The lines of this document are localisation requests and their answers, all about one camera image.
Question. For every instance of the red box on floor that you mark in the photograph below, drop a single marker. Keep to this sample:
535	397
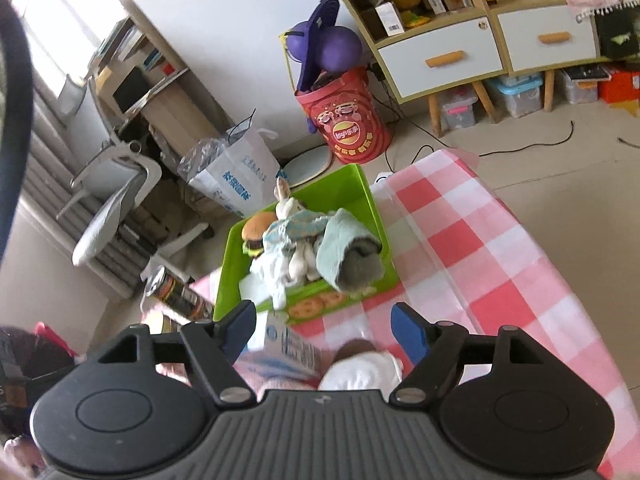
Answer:
622	86

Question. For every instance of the plush hamburger toy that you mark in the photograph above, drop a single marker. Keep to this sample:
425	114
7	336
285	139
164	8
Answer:
253	230

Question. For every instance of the green plastic bin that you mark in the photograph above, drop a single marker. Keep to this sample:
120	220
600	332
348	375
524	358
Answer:
344	188

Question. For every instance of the black yellow tin can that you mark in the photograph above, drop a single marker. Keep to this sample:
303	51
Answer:
166	287

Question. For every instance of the green grey cloth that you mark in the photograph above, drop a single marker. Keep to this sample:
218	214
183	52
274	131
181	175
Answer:
349	255

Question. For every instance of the white blue milk carton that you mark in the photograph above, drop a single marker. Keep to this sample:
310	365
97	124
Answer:
276	350

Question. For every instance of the wooden desk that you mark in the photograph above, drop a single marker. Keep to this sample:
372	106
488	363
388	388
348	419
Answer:
146	89

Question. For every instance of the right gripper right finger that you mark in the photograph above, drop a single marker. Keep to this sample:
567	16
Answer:
433	349

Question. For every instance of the red snack bucket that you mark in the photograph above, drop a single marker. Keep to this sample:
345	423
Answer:
343	111

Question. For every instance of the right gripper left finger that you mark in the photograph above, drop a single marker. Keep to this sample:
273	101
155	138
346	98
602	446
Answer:
212	349

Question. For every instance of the white glove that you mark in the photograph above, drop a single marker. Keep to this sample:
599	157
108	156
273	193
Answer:
272	270

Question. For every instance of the clear blue storage box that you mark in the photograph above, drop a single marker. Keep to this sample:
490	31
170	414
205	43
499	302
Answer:
519	96

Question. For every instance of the white office chair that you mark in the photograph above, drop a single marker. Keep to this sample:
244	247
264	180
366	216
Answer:
121	177

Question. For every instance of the red white checkered tablecloth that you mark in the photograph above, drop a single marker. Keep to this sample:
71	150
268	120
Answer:
462	256

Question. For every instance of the wooden white drawer cabinet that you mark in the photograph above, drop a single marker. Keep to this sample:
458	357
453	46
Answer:
471	45

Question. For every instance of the clear pink storage box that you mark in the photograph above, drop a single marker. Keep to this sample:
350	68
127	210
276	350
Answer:
456	107

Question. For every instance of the pink plush towel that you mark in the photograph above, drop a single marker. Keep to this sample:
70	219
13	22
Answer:
358	365

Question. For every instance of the beige bunny doll blue dress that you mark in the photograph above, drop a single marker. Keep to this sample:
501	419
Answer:
297	234

